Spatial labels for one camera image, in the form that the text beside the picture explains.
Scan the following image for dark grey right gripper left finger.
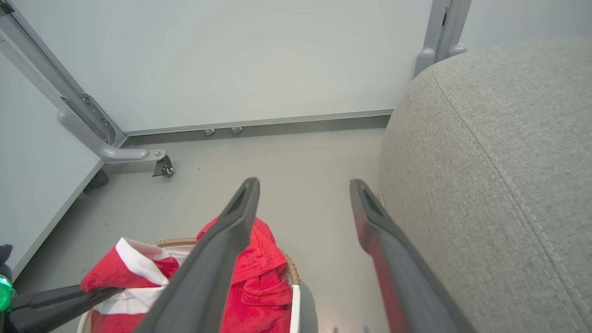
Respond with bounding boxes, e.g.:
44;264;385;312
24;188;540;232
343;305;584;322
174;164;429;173
133;178;260;333

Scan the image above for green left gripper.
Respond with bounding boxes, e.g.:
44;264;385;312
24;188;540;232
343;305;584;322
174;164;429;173
0;244;124;333

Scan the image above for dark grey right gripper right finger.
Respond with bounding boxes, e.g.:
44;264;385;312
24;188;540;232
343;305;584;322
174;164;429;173
350;179;477;333

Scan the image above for red and white garment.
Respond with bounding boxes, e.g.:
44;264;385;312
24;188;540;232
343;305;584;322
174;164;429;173
80;216;293;333

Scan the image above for white laundry basket, brown rim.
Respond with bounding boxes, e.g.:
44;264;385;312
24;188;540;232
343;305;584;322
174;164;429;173
76;237;301;333

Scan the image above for black caster wheel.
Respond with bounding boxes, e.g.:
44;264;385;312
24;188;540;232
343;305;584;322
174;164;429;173
153;155;175;178

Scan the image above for grey fabric sofa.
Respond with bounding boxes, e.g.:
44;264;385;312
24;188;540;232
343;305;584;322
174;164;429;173
379;37;592;333

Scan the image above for grey partition support leg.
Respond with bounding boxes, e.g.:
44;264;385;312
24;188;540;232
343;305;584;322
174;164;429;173
58;111;174;179

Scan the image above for grey partition double post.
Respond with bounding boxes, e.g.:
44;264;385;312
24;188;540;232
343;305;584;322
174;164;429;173
414;0;473;78

